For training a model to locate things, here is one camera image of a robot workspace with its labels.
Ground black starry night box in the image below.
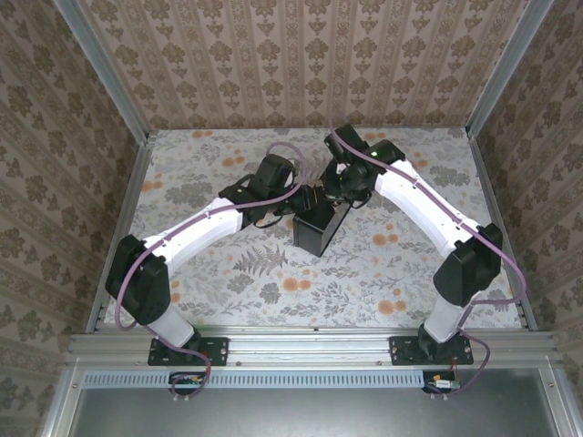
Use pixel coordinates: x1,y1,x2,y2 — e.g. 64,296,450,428
292,170,354,258

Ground floral table cover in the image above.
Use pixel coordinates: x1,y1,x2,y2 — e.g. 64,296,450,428
104,127,523,329

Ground grey metal panel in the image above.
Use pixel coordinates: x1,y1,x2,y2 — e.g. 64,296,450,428
67,386,561,437

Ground aluminium side rail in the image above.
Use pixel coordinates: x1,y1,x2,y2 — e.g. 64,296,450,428
85,136,159,333
467,129,539,332

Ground long aluminium base rail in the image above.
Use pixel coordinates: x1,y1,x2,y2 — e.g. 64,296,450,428
67,330,561,365

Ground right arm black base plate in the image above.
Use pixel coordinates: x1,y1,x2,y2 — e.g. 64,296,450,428
389,335,475,367

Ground aluminium corner post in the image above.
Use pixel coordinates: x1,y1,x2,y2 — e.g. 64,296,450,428
52,0,151,145
465,0,556,137

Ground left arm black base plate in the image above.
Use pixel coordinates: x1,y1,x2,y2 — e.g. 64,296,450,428
148,335,230,367

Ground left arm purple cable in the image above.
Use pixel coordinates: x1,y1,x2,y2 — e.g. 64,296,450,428
116,141,307,401

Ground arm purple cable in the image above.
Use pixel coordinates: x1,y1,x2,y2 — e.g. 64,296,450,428
330,127,529,399
116,141,307,401

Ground slotted grey cable duct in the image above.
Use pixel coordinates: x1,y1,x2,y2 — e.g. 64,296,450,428
83,369,427,390

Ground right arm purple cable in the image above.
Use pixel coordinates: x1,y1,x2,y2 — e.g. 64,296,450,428
330,127,529,399

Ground black cable connector block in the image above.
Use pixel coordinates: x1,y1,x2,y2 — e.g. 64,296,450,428
169,371,211,396
422,371,461,395

